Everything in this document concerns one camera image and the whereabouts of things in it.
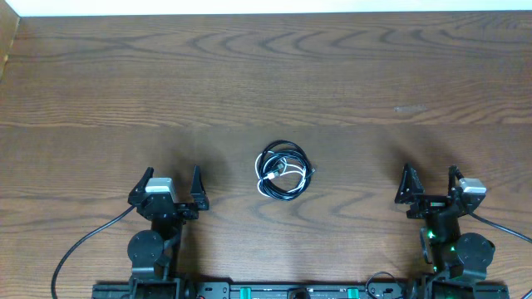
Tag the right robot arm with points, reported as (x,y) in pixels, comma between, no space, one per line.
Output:
(459,260)

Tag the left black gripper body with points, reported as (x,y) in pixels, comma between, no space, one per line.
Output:
(188,213)

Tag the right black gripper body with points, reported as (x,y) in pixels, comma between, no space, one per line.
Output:
(429,205)

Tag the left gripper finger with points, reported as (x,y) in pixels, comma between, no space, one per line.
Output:
(138,194)
(198,192)

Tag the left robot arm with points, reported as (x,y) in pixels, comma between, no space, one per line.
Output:
(154,252)

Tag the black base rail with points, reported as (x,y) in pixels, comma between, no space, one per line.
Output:
(224,290)

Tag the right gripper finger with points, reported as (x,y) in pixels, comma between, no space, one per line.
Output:
(410,187)
(454,174)

